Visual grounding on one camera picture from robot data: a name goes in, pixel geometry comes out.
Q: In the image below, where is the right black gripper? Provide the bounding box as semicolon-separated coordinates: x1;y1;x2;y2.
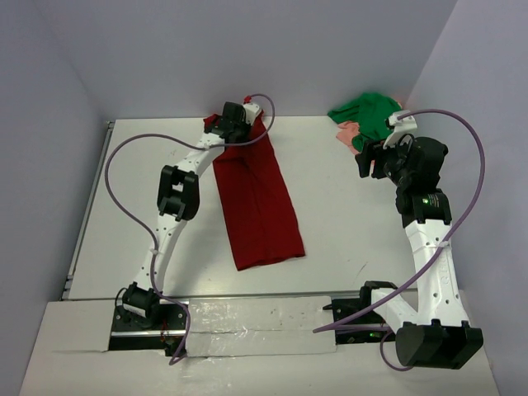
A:
355;132;414;186

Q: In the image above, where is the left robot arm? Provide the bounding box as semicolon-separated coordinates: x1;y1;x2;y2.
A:
122;102;262;329

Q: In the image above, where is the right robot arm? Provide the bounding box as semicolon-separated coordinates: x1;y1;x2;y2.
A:
356;134;483;370

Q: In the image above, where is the pink t-shirt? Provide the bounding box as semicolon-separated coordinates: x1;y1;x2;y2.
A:
336;121;360;155

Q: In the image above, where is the green t-shirt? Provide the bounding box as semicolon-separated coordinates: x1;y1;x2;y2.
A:
327;92;403;153

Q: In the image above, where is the silver taped cover panel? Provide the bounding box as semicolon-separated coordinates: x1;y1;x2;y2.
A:
186;296;337;357

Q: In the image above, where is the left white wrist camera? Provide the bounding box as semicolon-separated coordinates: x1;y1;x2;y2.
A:
243;96;262;125

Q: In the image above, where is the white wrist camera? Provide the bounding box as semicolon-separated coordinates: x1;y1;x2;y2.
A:
243;96;262;125
383;110;417;149

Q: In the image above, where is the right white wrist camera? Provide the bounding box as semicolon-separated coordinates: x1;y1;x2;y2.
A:
383;110;417;149

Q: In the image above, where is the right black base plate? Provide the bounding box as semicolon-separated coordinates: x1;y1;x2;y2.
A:
323;297;388;345

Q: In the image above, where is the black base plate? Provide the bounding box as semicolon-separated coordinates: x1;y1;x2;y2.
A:
108;304;186;357
323;297;388;345

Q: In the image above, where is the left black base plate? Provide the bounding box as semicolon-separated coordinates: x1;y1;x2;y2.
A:
108;304;186;357

